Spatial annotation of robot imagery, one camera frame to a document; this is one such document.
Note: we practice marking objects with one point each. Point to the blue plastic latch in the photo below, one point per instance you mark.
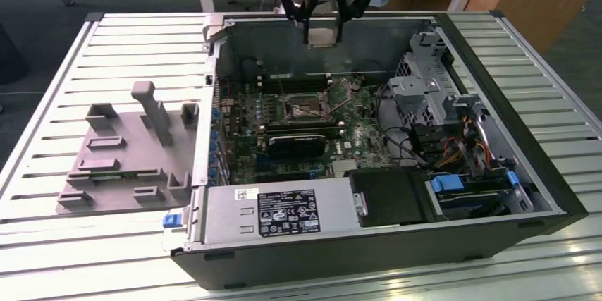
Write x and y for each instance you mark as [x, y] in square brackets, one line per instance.
[170, 219]

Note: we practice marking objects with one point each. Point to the metal drive cage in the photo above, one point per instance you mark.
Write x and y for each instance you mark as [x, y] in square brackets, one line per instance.
[423, 103]

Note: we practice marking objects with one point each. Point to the silver topped CPU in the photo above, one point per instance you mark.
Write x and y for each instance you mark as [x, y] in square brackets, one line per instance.
[323, 38]

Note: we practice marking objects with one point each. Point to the black open PC case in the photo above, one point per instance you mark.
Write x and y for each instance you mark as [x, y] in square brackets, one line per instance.
[377, 262]

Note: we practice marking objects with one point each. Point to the green RAM stick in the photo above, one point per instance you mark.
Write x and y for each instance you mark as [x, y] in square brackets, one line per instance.
[124, 175]

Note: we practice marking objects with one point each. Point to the silver power supply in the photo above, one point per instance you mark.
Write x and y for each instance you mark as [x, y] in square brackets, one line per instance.
[226, 216]

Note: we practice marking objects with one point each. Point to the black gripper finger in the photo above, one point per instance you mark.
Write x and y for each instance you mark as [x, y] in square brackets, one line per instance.
[339, 33]
[307, 33]

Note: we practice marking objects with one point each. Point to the CPU socket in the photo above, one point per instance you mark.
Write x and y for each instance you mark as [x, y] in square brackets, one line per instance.
[303, 109]

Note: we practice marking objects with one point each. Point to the green motherboard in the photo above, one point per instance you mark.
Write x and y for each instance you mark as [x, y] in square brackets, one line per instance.
[291, 168]

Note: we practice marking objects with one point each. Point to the black graphics card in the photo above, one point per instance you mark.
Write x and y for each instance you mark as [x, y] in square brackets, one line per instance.
[297, 146]

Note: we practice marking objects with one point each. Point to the hard disk in blue carrier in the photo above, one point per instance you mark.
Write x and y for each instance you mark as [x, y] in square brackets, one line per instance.
[446, 183]

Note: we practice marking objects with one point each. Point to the grey plastic parts rack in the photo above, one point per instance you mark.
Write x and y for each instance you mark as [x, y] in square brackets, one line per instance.
[131, 139]

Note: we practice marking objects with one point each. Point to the black plastic shroud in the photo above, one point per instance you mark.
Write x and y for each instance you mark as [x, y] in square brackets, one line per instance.
[390, 195]

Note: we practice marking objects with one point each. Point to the black RAM slot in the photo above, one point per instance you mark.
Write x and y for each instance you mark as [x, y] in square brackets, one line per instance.
[294, 85]
[306, 130]
[294, 89]
[306, 127]
[306, 123]
[294, 80]

